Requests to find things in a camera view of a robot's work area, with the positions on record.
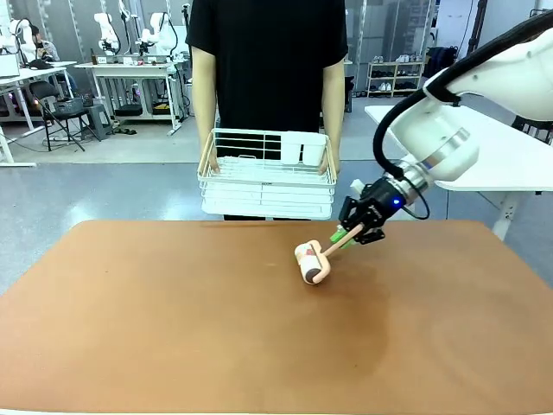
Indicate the black folding chair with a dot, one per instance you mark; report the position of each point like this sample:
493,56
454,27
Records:
54,110

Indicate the white power strip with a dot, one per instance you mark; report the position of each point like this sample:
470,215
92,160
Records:
510,212

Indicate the grey plastic stool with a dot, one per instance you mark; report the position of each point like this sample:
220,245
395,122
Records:
98,121

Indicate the white lab workbench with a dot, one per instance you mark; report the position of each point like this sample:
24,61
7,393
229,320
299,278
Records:
129,71

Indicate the person's left hand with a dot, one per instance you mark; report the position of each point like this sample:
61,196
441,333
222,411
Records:
327,165

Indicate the white desk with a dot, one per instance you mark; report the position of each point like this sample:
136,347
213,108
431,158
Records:
26,75

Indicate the dark backpack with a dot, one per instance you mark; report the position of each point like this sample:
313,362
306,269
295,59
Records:
440,62

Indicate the wooden shoe rack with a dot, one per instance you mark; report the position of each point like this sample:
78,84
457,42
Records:
395,80

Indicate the seated background person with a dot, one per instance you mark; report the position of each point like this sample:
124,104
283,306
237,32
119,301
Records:
43,47

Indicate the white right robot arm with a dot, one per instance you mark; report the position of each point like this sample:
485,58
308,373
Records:
436,134

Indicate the person in black T-shirt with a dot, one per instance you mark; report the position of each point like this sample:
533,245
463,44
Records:
268,65

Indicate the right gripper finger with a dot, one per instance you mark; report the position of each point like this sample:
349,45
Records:
371,235
349,214

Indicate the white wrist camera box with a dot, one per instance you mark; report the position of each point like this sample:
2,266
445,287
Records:
358,187

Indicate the person's right forearm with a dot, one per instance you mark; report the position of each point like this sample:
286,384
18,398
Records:
206,125

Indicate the brown glass bottle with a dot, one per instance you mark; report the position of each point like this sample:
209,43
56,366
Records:
91,56

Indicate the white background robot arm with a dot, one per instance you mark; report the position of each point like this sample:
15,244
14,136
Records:
157,32
107,32
17,39

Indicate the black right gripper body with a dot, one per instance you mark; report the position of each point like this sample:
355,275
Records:
382,201

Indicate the white plastic cutlery cup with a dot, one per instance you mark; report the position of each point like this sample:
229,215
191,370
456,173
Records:
313,150
290,149

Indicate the person's right hand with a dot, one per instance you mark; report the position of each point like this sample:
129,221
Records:
214,164

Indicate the pink lint roller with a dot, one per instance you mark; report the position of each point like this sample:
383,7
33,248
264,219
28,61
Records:
309,266

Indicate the person's left forearm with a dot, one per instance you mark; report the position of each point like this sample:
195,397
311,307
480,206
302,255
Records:
333,125

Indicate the large white side table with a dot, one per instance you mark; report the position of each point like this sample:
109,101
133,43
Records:
497,166

